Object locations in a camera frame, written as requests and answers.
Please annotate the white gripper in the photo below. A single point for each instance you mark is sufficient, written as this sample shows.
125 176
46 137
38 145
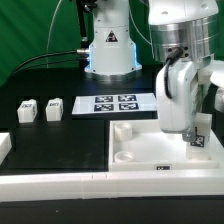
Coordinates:
188 86

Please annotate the black camera pole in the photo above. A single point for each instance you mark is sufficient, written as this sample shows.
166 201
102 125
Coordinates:
84 6

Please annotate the white left fence piece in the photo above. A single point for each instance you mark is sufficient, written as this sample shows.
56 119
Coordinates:
5 145

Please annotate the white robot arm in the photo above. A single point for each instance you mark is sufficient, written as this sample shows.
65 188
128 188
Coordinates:
184 36

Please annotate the white front fence rail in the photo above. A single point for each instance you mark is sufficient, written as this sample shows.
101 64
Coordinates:
111 185

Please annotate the green backdrop curtain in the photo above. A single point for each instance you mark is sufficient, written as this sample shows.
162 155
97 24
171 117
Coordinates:
25 25

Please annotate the white square table top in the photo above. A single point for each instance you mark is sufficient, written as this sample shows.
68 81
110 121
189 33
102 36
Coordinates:
140 145

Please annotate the white marker board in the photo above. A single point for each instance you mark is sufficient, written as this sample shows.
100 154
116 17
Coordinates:
114 103

